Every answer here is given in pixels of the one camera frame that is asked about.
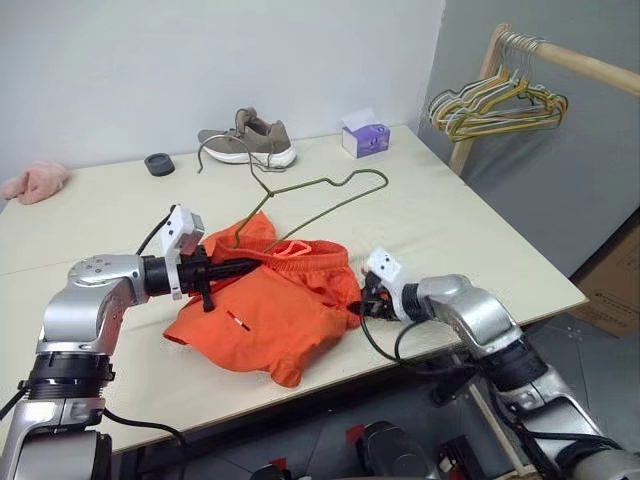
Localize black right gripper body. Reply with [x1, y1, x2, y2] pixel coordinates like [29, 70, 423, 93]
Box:
[359, 273, 397, 322]

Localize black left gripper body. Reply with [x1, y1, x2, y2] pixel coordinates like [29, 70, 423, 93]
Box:
[177, 246, 217, 314]

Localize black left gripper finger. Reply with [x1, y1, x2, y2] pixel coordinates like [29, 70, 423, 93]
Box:
[211, 257, 262, 274]
[211, 266, 254, 283]

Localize orange shorts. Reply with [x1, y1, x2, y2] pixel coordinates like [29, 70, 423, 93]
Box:
[161, 210, 364, 389]

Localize olive wire clothes hanger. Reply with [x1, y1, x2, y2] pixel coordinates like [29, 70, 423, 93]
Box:
[195, 133, 390, 254]

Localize black round puck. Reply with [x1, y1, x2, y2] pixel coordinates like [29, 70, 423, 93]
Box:
[144, 152, 177, 178]

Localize taupe sneaker with white sole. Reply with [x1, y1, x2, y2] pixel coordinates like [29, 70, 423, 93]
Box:
[196, 105, 298, 169]

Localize purple and white tissue box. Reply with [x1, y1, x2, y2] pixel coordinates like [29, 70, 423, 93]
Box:
[340, 106, 393, 159]

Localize dark rounded robot knee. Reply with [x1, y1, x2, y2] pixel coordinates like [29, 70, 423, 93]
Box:
[358, 420, 442, 480]
[251, 463, 295, 480]

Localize pink fluffy cloth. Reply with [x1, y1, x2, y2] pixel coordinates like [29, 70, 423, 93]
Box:
[0, 160, 72, 206]

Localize brown cardboard box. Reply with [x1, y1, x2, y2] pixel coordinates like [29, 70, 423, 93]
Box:
[568, 208, 640, 340]

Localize wooden clothes rack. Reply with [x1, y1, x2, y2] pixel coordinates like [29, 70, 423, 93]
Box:
[447, 22, 640, 177]

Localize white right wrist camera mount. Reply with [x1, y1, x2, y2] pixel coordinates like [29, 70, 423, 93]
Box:
[364, 244, 405, 322]

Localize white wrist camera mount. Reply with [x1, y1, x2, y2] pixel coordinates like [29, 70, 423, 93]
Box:
[159, 204, 207, 302]
[364, 244, 405, 322]

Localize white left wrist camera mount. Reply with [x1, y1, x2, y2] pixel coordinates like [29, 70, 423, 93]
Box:
[159, 204, 207, 302]

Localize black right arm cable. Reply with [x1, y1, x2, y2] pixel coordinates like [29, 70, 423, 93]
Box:
[359, 313, 430, 365]

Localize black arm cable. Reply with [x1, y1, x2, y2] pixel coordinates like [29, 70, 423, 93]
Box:
[101, 211, 187, 449]
[359, 313, 430, 365]

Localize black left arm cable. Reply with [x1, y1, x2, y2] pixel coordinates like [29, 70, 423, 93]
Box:
[101, 211, 187, 449]

